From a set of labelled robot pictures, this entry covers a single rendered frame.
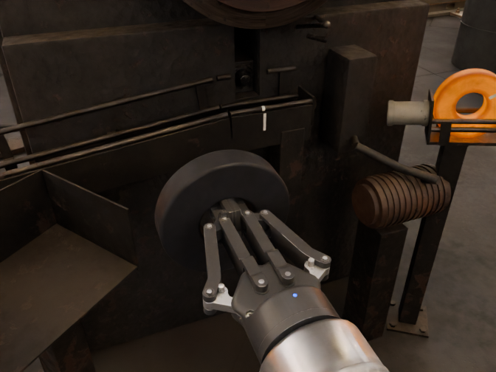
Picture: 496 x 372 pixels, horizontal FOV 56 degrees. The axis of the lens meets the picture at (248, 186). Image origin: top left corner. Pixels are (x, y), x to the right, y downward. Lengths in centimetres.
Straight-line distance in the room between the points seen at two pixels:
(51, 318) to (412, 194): 80
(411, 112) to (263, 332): 83
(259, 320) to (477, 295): 137
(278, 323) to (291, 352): 3
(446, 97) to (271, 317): 83
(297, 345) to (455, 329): 125
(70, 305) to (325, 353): 48
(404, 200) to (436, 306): 57
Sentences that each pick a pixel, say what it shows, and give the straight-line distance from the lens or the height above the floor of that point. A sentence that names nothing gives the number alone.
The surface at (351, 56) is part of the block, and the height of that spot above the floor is 80.
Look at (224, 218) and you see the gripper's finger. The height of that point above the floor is 83.
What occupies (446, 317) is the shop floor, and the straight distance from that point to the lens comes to 161.
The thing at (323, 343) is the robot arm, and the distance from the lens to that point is 35.
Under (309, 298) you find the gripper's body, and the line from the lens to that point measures 38.
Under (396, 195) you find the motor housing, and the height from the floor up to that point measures 51.
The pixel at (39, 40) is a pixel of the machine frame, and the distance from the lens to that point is 99.
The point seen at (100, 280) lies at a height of 60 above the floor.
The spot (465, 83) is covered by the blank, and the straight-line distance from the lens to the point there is 112.
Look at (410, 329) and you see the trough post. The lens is 152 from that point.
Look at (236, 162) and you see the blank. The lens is 49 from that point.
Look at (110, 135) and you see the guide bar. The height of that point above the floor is 68.
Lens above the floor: 112
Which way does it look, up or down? 33 degrees down
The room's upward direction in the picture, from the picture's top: straight up
